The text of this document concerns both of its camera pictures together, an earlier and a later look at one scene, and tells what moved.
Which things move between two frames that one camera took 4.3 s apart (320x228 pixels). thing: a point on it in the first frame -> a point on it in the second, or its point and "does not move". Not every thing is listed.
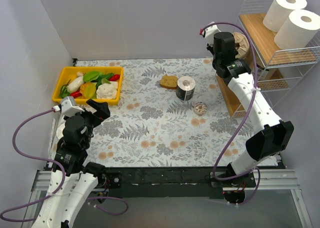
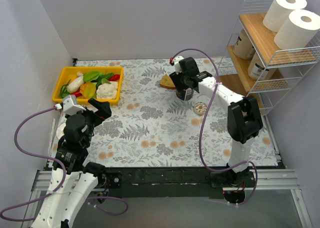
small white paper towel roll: (299, 30) does not move
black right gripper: (210, 48) -> (182, 82)
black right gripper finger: (94, 104) does not move
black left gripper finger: (103, 111) does not move
